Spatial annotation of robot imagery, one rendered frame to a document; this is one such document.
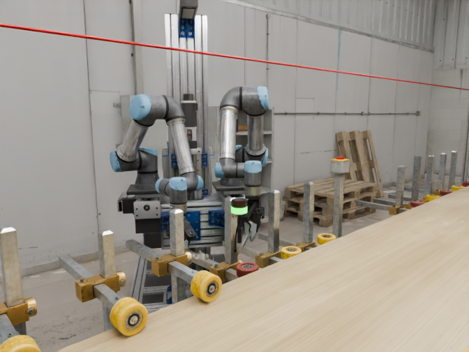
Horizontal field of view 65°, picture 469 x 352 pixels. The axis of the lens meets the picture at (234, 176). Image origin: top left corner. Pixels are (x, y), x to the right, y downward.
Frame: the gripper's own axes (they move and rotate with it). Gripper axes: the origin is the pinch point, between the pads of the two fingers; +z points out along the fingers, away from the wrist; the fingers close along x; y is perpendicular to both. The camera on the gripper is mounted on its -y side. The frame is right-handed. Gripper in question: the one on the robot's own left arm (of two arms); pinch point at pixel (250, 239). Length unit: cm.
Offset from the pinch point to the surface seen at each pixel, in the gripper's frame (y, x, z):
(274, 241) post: -1.8, -12.2, -1.5
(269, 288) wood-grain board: -43, -27, -1
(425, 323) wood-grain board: -43, -71, -1
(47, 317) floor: 12, 169, 89
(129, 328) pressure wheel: -84, -6, -3
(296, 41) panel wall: 389, 111, -161
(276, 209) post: -0.8, -12.6, -15.3
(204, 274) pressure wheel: -59, -12, -9
